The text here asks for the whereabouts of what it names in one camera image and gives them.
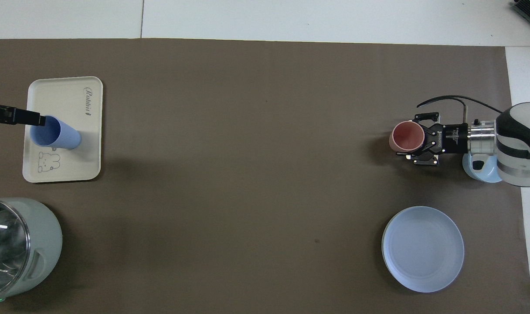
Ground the pink cup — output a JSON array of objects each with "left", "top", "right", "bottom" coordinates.
[{"left": 389, "top": 121, "right": 426, "bottom": 154}]

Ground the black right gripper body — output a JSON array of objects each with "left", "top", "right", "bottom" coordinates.
[{"left": 436, "top": 123, "right": 470, "bottom": 154}]

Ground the mint green electric pot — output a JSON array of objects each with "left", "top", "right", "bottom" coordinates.
[{"left": 0, "top": 198, "right": 64, "bottom": 305}]

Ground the light blue bowl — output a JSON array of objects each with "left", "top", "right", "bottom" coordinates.
[{"left": 462, "top": 152, "right": 504, "bottom": 183}]

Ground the light blue plate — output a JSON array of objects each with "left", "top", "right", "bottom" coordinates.
[{"left": 381, "top": 206, "right": 465, "bottom": 293}]

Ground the blue ribbed cup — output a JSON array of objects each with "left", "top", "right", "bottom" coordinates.
[{"left": 29, "top": 115, "right": 82, "bottom": 150}]

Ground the brown table mat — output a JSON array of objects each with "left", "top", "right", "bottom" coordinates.
[{"left": 0, "top": 38, "right": 530, "bottom": 314}]

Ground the cream rabbit print tray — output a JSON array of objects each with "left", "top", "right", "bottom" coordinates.
[{"left": 22, "top": 76, "right": 104, "bottom": 183}]

